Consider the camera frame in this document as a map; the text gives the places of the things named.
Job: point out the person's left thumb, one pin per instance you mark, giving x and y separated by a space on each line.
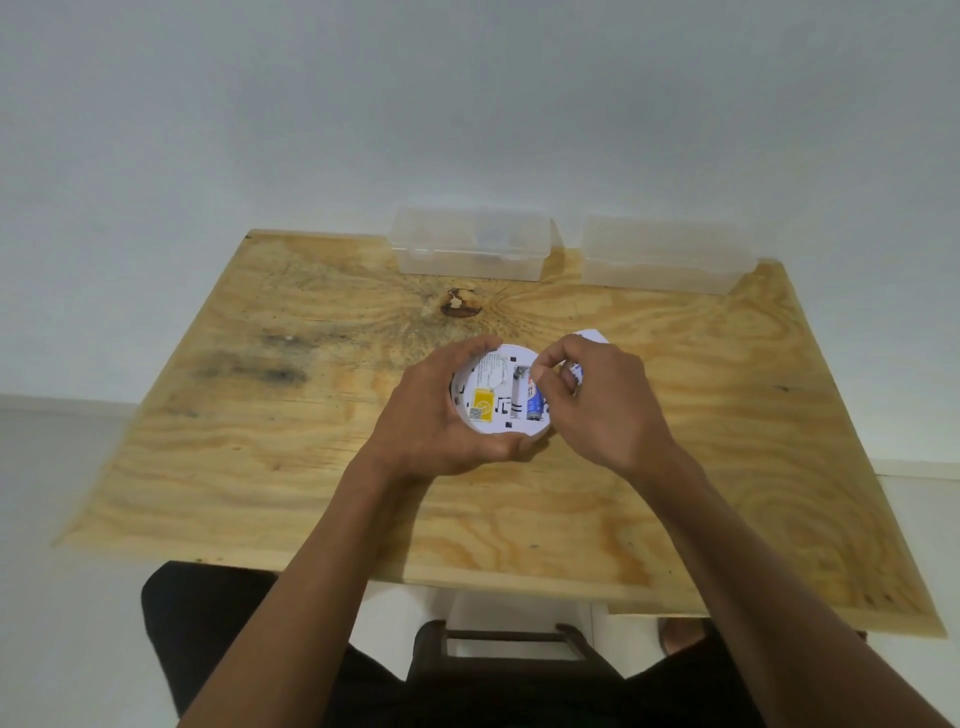
517 447

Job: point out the blue battery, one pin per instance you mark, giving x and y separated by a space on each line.
536 409

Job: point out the person's bare foot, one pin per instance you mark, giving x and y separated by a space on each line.
681 636

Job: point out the dark wooden stool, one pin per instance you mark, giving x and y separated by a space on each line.
510 664

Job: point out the person's left hand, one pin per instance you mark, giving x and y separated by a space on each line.
416 424

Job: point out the person's right thumb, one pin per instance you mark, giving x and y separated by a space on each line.
556 383

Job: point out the white round smoke detector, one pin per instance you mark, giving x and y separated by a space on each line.
489 373

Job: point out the person's right hand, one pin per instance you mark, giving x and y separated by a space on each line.
611 409

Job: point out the person's left forearm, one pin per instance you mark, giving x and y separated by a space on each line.
300 592

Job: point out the person's black shorts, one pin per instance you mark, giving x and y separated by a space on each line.
202 622

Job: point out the white round detector cover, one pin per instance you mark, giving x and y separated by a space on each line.
594 334

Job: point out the clear plastic box with lid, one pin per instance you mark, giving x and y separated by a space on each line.
664 255
472 251

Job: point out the person's right forearm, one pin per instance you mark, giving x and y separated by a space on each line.
757 592

